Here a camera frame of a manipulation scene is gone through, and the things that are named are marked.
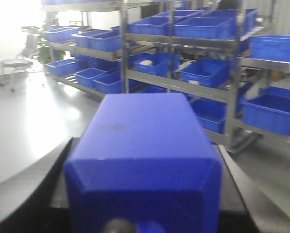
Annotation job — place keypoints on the blue bin shelf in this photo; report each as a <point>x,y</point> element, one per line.
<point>206,27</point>
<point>207,72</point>

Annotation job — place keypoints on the stainless steel shelf rack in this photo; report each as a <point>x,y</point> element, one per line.
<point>236,133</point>

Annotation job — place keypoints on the blue bottle part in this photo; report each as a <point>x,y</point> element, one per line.
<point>144,158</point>

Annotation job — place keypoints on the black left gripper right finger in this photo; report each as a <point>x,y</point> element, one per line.
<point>254,201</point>

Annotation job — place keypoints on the blue bin middle shelf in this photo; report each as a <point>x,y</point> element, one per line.
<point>207,72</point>

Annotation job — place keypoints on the round metal stool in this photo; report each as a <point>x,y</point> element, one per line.
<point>21,62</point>

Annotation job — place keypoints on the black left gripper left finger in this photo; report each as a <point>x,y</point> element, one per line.
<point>31,189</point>

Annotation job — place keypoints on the blue bin top shelf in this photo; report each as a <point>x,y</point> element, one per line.
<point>206,27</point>

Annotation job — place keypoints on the blue bin lower right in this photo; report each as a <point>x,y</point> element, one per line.
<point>268,112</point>

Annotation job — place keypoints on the green potted plant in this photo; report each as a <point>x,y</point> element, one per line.
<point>43,55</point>

